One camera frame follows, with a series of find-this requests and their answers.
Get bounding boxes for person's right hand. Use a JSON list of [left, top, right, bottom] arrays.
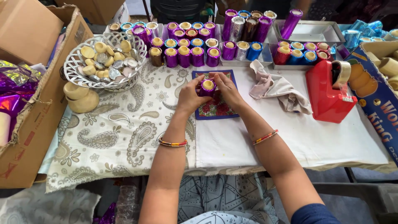
[[209, 72, 248, 113]]

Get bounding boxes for person's left hand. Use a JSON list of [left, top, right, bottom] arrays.
[[176, 74, 216, 116]]

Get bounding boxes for purple foil-wrapped wooden holder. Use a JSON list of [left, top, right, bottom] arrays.
[[199, 79, 217, 98]]

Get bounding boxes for short purple foil holder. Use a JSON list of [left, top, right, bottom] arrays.
[[222, 41, 238, 61]]

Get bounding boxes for floral mat with blue border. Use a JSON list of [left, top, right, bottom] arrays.
[[192, 69, 240, 121]]

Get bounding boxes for short silver foil holder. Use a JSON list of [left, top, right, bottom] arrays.
[[235, 41, 251, 61]]

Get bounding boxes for rows of short foil holders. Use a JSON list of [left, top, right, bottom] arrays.
[[107, 21, 222, 68]]

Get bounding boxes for short blue foil holder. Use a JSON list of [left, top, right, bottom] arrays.
[[246, 41, 264, 62]]

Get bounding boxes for small steel tray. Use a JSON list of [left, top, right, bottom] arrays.
[[219, 41, 274, 68]]

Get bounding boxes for crumpled beige rag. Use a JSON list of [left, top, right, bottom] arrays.
[[248, 59, 313, 115]]

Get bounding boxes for cluster of tall foil cylinders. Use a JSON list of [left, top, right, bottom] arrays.
[[222, 9, 278, 43]]

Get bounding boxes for wide steel tray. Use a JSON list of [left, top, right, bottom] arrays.
[[269, 42, 337, 71]]

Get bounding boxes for red striped left wrist bangles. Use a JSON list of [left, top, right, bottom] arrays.
[[158, 138, 188, 147]]

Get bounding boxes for red striped wrist bangles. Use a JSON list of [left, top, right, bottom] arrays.
[[158, 138, 188, 147], [252, 129, 279, 146]]

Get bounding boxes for black plastic chair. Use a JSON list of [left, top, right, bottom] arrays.
[[150, 0, 216, 24]]

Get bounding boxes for red striped right wrist bangles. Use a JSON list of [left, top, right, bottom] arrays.
[[252, 129, 279, 146]]

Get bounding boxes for group of red and blue holders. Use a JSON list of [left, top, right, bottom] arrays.
[[273, 40, 332, 66]]

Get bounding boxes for tall purple foil cylinder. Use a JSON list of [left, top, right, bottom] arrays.
[[279, 8, 304, 40]]

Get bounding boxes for heap of round caps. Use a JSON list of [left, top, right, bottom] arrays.
[[77, 39, 139, 84]]

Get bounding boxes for paisley print tablecloth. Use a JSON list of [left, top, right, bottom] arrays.
[[46, 58, 398, 194]]

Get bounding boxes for white plastic bag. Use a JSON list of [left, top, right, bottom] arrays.
[[108, 2, 131, 24]]

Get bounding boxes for empty steel tray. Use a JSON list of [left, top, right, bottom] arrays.
[[273, 19, 346, 47]]

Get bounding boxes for red tape dispenser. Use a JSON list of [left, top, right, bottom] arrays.
[[305, 59, 358, 124]]

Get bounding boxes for plain white table cloth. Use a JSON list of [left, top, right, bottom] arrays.
[[195, 61, 391, 169]]

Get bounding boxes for white woven plastic basket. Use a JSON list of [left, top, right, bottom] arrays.
[[63, 31, 148, 93]]

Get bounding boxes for person's patterned dress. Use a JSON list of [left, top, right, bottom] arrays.
[[177, 172, 281, 224]]

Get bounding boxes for small bare wooden cup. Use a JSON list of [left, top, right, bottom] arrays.
[[63, 81, 90, 101]]

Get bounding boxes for clear tape roll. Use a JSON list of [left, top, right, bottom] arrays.
[[331, 60, 352, 91]]

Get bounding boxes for brown cardboard box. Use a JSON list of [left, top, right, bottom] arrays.
[[55, 0, 127, 26]]

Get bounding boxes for clear crumpled plastic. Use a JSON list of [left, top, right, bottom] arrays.
[[114, 185, 141, 224]]

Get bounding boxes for heap of blue foil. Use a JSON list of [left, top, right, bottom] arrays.
[[338, 19, 385, 49]]

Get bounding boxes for blue printed carton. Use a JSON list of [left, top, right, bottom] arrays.
[[343, 40, 398, 166]]

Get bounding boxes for person's blue sleeve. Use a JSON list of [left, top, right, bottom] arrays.
[[290, 203, 343, 224]]

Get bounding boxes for pile of bare wooden cylinders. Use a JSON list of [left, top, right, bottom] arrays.
[[365, 50, 398, 91]]

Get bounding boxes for large open cardboard box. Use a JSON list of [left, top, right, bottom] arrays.
[[0, 0, 94, 189]]

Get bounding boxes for crumpled purple foil sheets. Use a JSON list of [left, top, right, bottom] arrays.
[[0, 60, 45, 125]]

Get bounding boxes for grey printed fabric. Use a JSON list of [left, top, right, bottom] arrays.
[[0, 183, 102, 224]]

